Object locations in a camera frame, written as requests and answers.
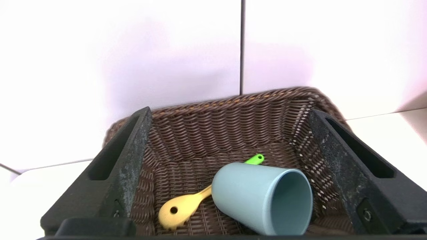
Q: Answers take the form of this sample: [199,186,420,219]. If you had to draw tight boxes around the blue-grey plastic cup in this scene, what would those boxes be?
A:
[211,162,314,236]

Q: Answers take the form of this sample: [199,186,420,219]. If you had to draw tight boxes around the dark brown wicker basket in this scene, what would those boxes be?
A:
[102,87,354,237]

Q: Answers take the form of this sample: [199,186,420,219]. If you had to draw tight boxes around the yellow pasta spoon green handle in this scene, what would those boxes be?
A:
[158,154,265,230]

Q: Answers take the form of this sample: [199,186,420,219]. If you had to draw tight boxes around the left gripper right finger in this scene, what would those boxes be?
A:
[309,109,427,235]

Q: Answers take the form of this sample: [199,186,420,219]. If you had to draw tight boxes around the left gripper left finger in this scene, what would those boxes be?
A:
[40,107,153,235]

